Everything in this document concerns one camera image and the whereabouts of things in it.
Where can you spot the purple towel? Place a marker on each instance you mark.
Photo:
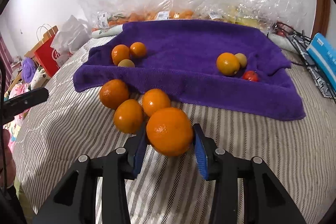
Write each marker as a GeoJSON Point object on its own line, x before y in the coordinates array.
{"type": "Point", "coordinates": [181, 61]}

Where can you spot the red paper shopping bag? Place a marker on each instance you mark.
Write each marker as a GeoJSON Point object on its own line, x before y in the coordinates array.
{"type": "Point", "coordinates": [43, 54]}

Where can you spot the large orange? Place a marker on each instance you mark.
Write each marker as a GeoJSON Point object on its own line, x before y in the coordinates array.
{"type": "Point", "coordinates": [169, 131]}

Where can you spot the yellow-green round fruit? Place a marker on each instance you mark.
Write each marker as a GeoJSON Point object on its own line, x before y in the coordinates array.
{"type": "Point", "coordinates": [127, 63]}

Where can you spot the blue tissue pack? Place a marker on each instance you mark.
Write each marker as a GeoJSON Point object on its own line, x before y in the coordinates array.
{"type": "Point", "coordinates": [323, 55]}

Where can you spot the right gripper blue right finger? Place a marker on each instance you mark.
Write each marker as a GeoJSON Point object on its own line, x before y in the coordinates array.
{"type": "Point", "coordinates": [200, 151]}

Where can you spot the orange mandarin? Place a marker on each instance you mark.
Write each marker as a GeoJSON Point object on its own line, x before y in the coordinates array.
{"type": "Point", "coordinates": [128, 117]}

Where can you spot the small yellow-green fruit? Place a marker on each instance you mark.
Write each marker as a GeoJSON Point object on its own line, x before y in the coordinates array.
{"type": "Point", "coordinates": [242, 59]}

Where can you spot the brown door frame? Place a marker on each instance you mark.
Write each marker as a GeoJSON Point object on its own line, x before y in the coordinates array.
{"type": "Point", "coordinates": [322, 14]}

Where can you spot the white plastic bag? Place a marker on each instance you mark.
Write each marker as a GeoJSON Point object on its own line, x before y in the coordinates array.
{"type": "Point", "coordinates": [73, 34]}

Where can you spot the small red tomato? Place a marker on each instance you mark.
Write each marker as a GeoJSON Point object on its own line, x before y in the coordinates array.
{"type": "Point", "coordinates": [250, 76]}

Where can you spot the small orange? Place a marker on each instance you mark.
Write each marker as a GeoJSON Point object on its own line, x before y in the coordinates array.
{"type": "Point", "coordinates": [227, 64]}

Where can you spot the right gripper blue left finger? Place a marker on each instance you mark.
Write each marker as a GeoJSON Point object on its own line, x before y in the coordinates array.
{"type": "Point", "coordinates": [138, 152]}

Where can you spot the left hand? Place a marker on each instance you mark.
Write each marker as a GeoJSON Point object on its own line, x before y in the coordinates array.
{"type": "Point", "coordinates": [8, 169]}

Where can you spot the white rolled paper tube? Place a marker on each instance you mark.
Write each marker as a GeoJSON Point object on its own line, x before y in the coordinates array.
{"type": "Point", "coordinates": [113, 31]}

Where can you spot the plush toy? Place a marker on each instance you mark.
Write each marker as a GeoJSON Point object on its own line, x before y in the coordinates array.
{"type": "Point", "coordinates": [32, 76]}

